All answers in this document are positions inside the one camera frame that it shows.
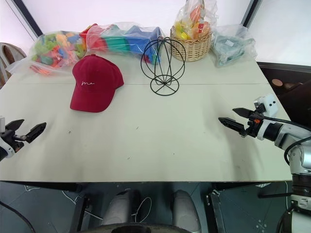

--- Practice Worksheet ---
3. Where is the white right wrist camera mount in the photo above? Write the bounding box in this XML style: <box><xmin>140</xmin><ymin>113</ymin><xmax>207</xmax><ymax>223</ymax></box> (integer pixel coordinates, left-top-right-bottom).
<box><xmin>253</xmin><ymin>93</ymin><xmax>278</xmax><ymax>141</ymax></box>

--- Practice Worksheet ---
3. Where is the woven wicker basket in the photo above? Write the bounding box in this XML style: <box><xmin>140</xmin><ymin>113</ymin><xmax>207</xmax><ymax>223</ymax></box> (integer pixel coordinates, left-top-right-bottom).
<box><xmin>170</xmin><ymin>24</ymin><xmax>213</xmax><ymax>63</ymax></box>

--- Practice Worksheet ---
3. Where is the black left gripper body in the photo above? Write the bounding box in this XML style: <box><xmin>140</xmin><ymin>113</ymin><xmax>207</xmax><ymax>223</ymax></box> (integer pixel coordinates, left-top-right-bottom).
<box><xmin>0</xmin><ymin>129</ymin><xmax>28</xmax><ymax>153</ymax></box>

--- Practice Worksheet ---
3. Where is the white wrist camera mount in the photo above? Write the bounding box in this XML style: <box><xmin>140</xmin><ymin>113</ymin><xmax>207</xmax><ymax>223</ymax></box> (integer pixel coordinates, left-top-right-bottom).
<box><xmin>0</xmin><ymin>116</ymin><xmax>14</xmax><ymax>160</ymax></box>
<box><xmin>253</xmin><ymin>93</ymin><xmax>278</xmax><ymax>141</ymax></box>

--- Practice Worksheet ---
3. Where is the dark rounded robot waist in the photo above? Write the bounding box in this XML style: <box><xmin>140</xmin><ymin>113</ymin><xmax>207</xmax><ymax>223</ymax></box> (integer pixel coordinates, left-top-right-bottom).
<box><xmin>91</xmin><ymin>223</ymin><xmax>196</xmax><ymax>233</ymax></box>

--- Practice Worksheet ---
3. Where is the black table leg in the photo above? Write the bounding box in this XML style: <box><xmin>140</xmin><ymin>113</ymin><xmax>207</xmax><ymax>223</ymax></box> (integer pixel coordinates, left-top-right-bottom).
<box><xmin>206</xmin><ymin>186</ymin><xmax>235</xmax><ymax>233</ymax></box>
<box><xmin>69</xmin><ymin>183</ymin><xmax>91</xmax><ymax>233</ymax></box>

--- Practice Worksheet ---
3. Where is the black wire hat stand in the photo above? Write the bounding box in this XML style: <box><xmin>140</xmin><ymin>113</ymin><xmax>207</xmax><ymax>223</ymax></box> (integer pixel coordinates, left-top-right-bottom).
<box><xmin>140</xmin><ymin>36</ymin><xmax>187</xmax><ymax>96</ymax></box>

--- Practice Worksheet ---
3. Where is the grey right robot leg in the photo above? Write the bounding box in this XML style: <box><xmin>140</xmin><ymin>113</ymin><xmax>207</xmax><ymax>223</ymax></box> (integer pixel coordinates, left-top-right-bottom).
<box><xmin>171</xmin><ymin>189</ymin><xmax>201</xmax><ymax>233</ymax></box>

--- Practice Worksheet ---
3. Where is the grey left robot leg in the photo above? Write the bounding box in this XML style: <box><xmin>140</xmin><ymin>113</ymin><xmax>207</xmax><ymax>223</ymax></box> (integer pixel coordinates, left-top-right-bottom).
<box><xmin>101</xmin><ymin>189</ymin><xmax>139</xmax><ymax>227</ymax></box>

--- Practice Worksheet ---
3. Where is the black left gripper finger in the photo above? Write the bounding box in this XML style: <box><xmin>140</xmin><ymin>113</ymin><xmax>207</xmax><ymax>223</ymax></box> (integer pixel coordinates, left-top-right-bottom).
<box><xmin>4</xmin><ymin>119</ymin><xmax>25</xmax><ymax>131</ymax></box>
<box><xmin>23</xmin><ymin>122</ymin><xmax>47</xmax><ymax>144</ymax></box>

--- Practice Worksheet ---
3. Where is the black floor cable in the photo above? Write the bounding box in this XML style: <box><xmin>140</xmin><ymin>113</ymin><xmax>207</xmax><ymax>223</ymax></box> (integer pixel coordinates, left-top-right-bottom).
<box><xmin>0</xmin><ymin>201</ymin><xmax>37</xmax><ymax>233</ymax></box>

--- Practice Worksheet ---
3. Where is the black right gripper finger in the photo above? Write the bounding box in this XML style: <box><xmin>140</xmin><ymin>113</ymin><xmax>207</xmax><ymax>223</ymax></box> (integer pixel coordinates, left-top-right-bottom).
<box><xmin>232</xmin><ymin>107</ymin><xmax>251</xmax><ymax>119</ymax></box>
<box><xmin>218</xmin><ymin>117</ymin><xmax>248</xmax><ymax>137</ymax></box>

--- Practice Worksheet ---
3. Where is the black window frame bar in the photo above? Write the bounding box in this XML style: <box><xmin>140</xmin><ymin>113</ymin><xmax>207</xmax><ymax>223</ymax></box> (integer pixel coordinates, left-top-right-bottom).
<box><xmin>9</xmin><ymin>0</ymin><xmax>44</xmax><ymax>40</ymax></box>
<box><xmin>240</xmin><ymin>0</ymin><xmax>260</xmax><ymax>28</ymax></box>

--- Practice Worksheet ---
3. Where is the thin white cable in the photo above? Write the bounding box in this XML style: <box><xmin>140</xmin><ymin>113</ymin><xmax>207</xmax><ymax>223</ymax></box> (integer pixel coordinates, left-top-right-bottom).
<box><xmin>132</xmin><ymin>196</ymin><xmax>153</xmax><ymax>223</ymax></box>

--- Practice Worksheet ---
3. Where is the dark red baseball cap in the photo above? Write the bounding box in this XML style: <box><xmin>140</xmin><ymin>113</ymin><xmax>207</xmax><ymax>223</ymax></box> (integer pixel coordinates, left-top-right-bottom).
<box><xmin>69</xmin><ymin>54</ymin><xmax>125</xmax><ymax>114</ymax></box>

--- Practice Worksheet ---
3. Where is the grey robot leg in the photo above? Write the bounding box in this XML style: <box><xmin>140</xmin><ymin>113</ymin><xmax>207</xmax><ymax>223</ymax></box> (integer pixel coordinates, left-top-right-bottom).
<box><xmin>101</xmin><ymin>189</ymin><xmax>139</xmax><ymax>227</ymax></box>
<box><xmin>171</xmin><ymin>189</ymin><xmax>201</xmax><ymax>233</ymax></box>

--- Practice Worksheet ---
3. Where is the bag of yellow orange toys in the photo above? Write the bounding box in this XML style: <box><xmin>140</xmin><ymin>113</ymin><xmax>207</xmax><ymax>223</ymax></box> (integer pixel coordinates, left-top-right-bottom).
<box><xmin>175</xmin><ymin>0</ymin><xmax>219</xmax><ymax>41</ymax></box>

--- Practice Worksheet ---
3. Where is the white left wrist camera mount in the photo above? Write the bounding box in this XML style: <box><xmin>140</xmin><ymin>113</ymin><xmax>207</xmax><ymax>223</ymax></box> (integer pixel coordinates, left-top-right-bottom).
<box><xmin>0</xmin><ymin>116</ymin><xmax>14</xmax><ymax>160</ymax></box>

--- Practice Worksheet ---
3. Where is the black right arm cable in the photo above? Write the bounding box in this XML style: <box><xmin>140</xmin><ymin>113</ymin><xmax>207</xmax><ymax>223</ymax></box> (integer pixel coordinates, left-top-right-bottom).
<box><xmin>261</xmin><ymin>115</ymin><xmax>311</xmax><ymax>171</ymax></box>

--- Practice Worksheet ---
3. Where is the bag of large coloured blocks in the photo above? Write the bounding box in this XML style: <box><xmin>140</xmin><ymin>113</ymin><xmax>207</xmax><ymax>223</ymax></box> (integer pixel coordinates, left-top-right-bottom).
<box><xmin>81</xmin><ymin>21</ymin><xmax>164</xmax><ymax>66</ymax></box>

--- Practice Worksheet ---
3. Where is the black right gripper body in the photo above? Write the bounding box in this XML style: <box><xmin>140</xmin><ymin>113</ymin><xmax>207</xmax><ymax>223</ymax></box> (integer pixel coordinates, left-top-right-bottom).
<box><xmin>243</xmin><ymin>109</ymin><xmax>265</xmax><ymax>138</ymax></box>

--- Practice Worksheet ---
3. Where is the bag of small colourful toys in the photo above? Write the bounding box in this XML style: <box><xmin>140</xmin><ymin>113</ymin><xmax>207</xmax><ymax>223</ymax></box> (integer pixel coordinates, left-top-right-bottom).
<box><xmin>6</xmin><ymin>30</ymin><xmax>88</xmax><ymax>76</ymax></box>

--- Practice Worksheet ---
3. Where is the bag of pale blue items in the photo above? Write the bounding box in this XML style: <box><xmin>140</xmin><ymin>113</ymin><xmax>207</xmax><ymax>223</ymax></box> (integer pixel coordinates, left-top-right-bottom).
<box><xmin>210</xmin><ymin>23</ymin><xmax>258</xmax><ymax>68</ymax></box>

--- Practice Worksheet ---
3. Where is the dark brown cabinet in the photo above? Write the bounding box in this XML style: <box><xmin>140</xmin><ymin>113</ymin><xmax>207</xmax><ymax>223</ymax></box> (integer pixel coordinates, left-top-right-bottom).
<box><xmin>257</xmin><ymin>61</ymin><xmax>311</xmax><ymax>128</ymax></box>

